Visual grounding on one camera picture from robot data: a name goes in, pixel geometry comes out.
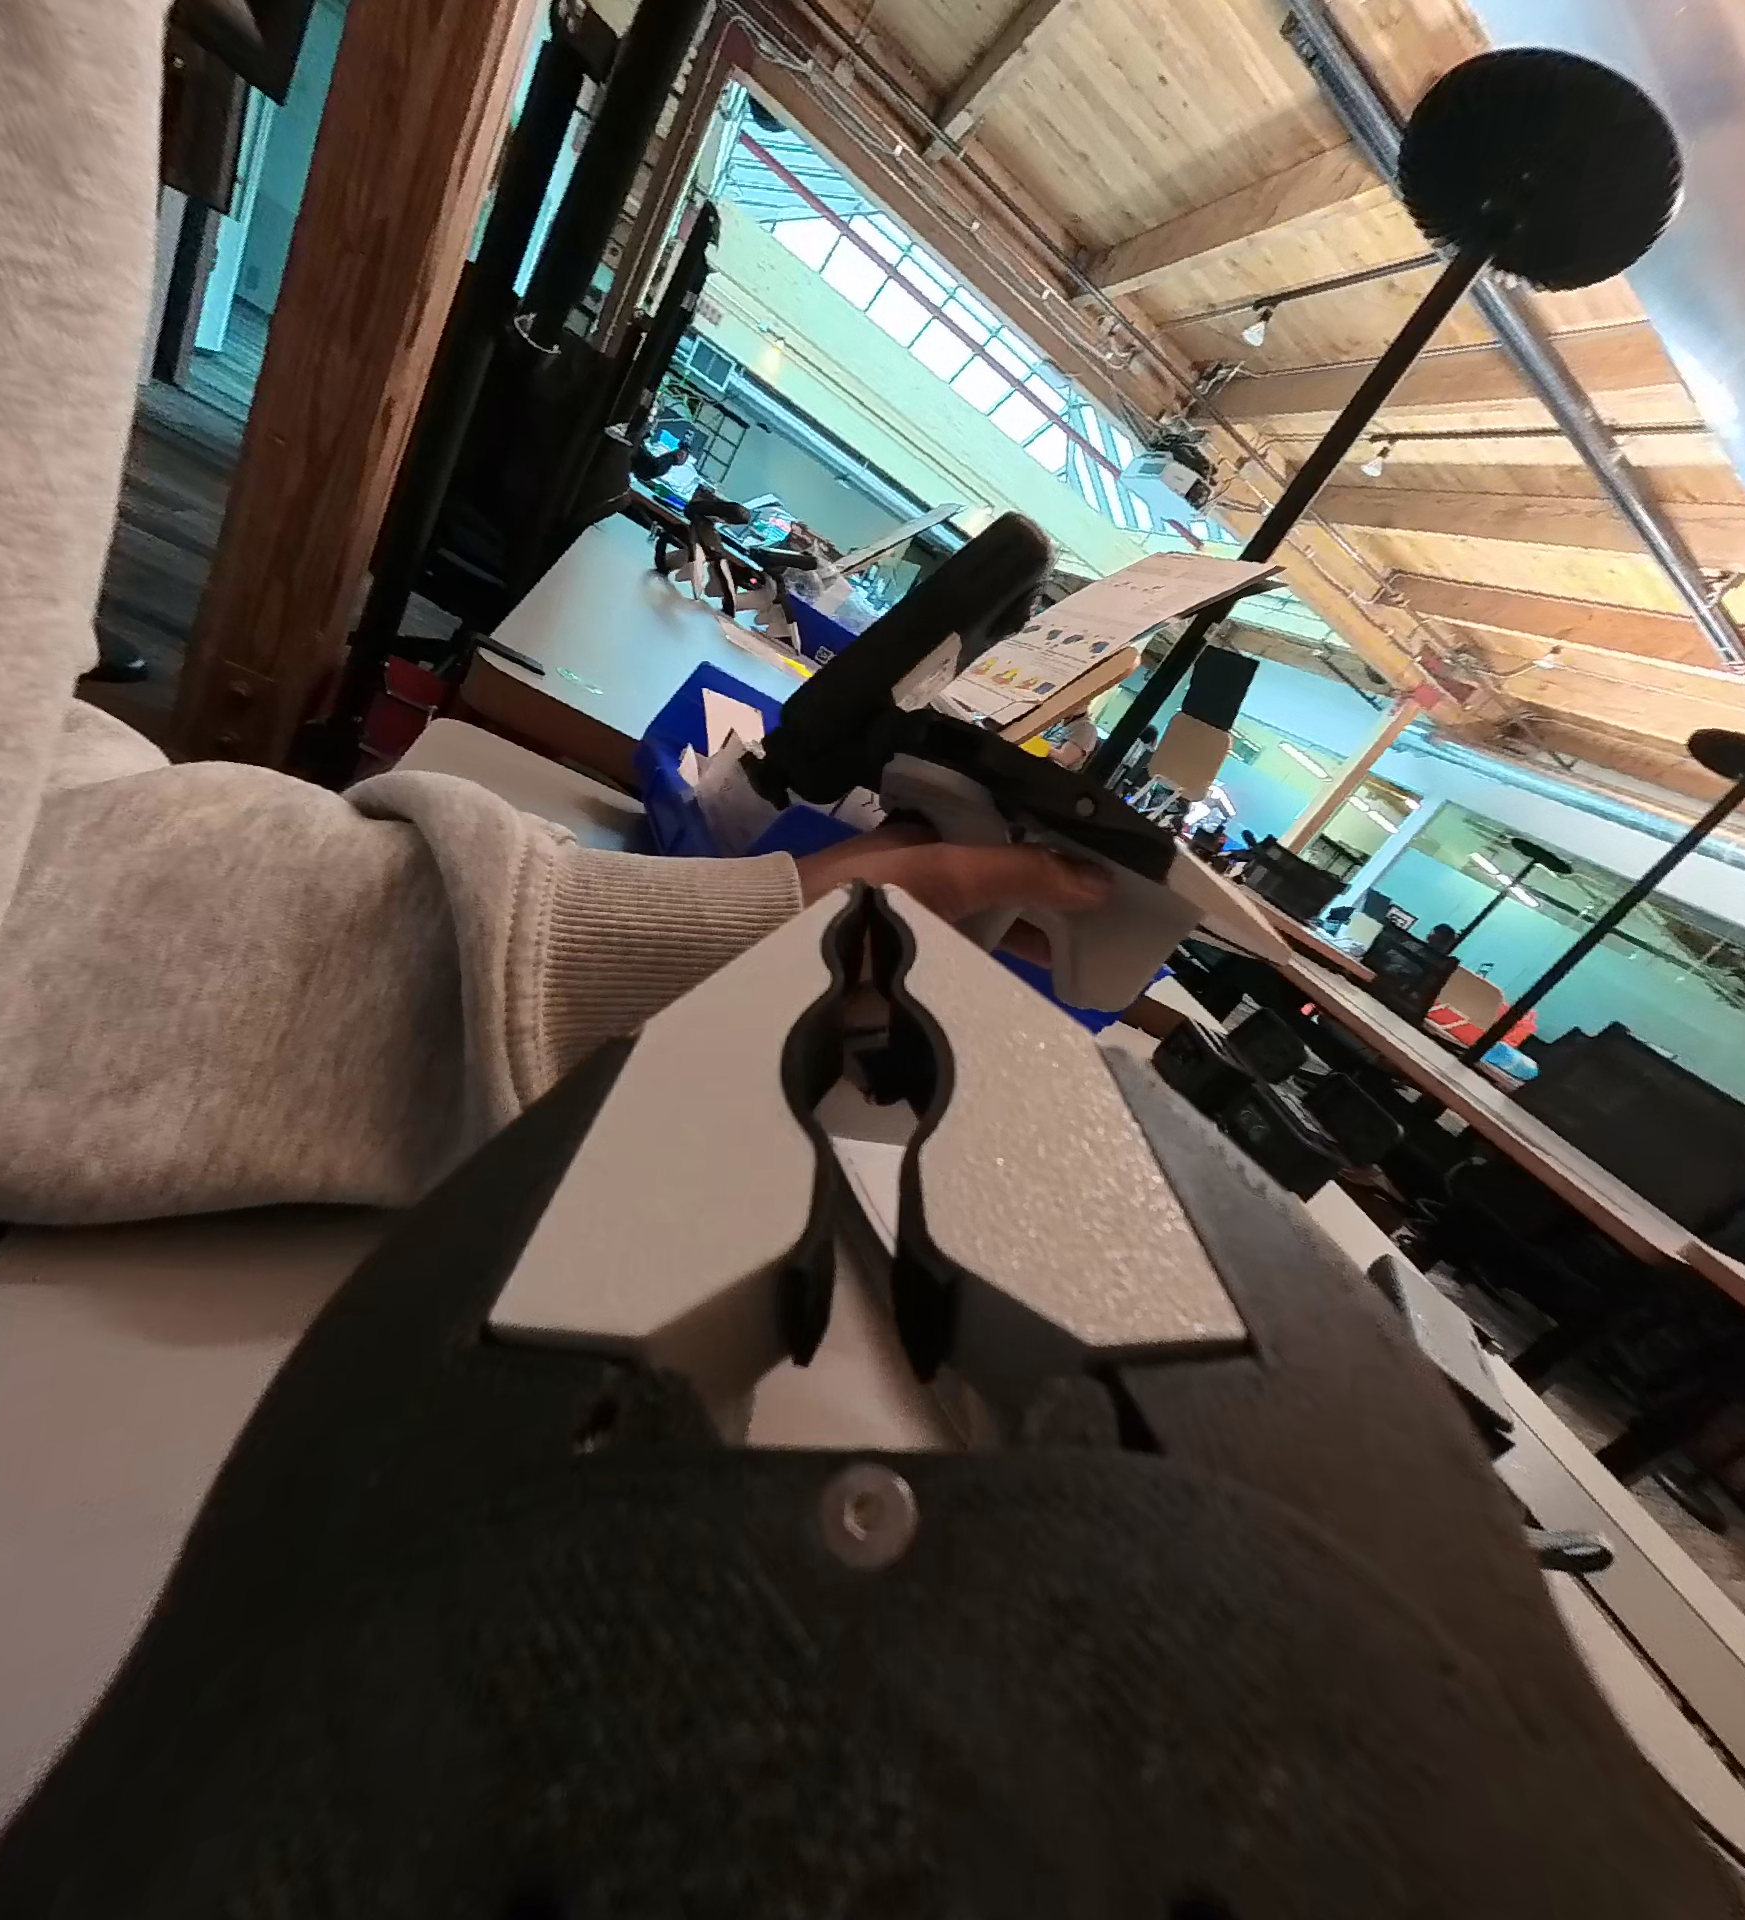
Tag white crumpled paper bag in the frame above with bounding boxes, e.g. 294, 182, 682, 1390
677, 691, 889, 836

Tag blue plastic bin with bags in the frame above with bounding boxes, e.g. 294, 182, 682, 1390
632, 659, 876, 867

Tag person's left hand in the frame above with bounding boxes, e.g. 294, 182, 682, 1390
795, 836, 1119, 958

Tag black round-head floor lamp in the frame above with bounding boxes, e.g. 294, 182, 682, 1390
1093, 44, 1687, 785

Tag black light stands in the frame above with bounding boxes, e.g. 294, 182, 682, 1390
356, 0, 733, 760

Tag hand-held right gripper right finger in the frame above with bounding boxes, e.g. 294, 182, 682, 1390
872, 886, 1252, 1451

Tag wooden support post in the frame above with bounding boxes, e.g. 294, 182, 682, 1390
173, 0, 548, 771

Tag printed sheet on wooden board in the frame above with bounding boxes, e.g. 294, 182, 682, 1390
946, 552, 1289, 741

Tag person's left forearm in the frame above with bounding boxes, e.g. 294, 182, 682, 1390
0, 702, 809, 1227

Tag person's grey sweatshirt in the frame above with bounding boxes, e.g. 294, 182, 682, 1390
0, 0, 176, 783

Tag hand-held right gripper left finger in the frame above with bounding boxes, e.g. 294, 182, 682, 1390
486, 884, 876, 1447

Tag wooden desk with monitors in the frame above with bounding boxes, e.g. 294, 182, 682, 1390
1233, 886, 1745, 1373

